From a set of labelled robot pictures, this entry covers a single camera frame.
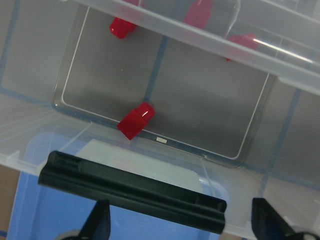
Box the clear plastic box lid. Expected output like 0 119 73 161
83 0 320 94

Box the black box latch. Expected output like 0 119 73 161
38 151 227 234

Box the red block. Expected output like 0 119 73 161
109 17 137 39
183 0 214 29
227 33 259 50
116 102 155 141

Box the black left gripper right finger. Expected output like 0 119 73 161
251 197 300 240

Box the clear plastic storage box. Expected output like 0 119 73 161
0 0 320 240

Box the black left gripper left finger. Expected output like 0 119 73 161
76 200 111 240

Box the blue plastic tray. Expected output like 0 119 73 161
7 132 229 240

